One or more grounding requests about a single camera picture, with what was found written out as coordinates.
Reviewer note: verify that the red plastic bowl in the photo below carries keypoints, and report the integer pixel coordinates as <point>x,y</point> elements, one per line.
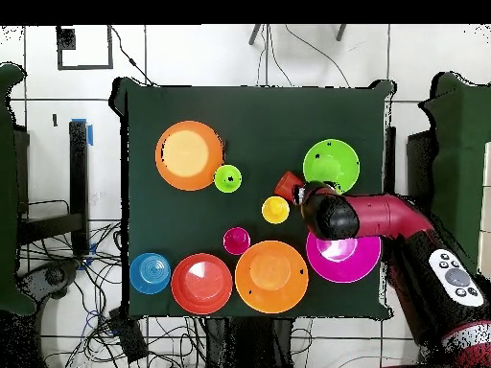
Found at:
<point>201,283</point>

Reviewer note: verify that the blue plastic bowl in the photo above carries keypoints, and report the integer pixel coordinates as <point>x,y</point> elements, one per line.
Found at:
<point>149,273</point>

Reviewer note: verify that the black bench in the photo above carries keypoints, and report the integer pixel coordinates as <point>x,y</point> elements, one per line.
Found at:
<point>78,184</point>

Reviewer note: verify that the yellow plastic cup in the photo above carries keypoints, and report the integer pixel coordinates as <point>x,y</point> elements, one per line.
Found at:
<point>275,211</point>

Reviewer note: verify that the pink plastic bowl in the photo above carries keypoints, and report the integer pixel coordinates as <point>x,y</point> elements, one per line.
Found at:
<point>345,268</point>

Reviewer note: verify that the orange plastic bowl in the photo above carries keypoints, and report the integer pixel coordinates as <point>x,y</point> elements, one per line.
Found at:
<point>184,153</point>
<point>270,276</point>

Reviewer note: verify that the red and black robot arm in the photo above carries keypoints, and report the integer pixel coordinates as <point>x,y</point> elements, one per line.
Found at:
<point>383,216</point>

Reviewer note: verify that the red plastic cup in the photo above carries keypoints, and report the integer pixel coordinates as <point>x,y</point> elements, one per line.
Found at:
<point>285,184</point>

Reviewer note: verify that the black power strip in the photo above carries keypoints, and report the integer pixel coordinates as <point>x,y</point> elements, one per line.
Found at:
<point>128,337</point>

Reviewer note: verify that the green table with white boxes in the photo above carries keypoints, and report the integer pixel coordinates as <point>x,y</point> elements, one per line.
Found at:
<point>460,134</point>

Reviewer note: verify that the green plastic cup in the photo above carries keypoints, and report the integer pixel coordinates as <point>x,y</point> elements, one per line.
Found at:
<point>222,184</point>

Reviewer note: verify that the green cloth covered table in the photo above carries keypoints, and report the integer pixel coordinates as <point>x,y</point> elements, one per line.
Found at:
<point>11,191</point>

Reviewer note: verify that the white boxes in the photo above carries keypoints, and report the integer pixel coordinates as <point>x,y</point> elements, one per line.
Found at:
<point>486,214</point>

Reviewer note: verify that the green plastic bowl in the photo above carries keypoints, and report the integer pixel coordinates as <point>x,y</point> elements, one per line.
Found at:
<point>330,161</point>

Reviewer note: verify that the dark green tablecloth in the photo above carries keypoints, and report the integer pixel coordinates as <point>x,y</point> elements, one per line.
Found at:
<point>172,214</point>

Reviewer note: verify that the crimson plastic cup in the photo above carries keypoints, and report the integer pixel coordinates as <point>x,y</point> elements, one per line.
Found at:
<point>236,240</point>

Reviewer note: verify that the black office chair base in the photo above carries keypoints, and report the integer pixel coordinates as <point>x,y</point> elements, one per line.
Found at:
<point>53,276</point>

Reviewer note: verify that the black square floor frame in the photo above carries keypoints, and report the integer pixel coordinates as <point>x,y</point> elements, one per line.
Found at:
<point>84,67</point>

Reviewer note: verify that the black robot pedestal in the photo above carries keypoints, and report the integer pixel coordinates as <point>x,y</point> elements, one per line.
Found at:
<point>249,345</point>

